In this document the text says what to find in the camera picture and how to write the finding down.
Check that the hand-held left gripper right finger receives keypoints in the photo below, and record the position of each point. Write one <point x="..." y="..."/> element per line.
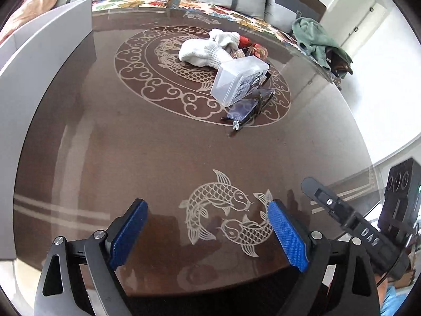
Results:
<point x="289" y="237"/>

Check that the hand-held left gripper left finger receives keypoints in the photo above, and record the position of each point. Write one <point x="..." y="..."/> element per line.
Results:
<point x="128" y="233"/>

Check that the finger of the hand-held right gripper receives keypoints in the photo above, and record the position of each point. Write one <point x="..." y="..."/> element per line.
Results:
<point x="325" y="200"/>

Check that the white cardboard box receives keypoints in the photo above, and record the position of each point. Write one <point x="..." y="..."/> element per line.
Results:
<point x="46" y="49"/>

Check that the person's light blue clothing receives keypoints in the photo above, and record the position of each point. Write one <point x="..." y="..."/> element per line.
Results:
<point x="394" y="301"/>

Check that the dark framed eyeglasses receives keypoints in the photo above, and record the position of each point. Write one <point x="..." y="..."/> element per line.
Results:
<point x="245" y="108"/>

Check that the dark brown bag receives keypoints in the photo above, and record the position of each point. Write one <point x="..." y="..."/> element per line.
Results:
<point x="338" y="64"/>

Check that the clear plastic box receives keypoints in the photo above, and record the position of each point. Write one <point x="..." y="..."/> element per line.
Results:
<point x="236" y="75"/>

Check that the green crumpled cloth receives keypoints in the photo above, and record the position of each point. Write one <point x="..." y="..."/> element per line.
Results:
<point x="312" y="36"/>

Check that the white sock upper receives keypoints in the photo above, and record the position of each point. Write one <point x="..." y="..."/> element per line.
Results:
<point x="225" y="38"/>

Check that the white sock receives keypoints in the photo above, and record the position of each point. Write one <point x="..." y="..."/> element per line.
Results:
<point x="225" y="38"/>
<point x="197" y="54"/>

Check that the white sock middle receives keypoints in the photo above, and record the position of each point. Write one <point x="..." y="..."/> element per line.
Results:
<point x="197" y="54"/>

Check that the floral printed blanket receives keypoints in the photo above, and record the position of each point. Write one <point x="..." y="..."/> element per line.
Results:
<point x="243" y="18"/>
<point x="131" y="1"/>

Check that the pink crumpled cloth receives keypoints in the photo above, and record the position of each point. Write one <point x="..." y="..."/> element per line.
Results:
<point x="36" y="8"/>

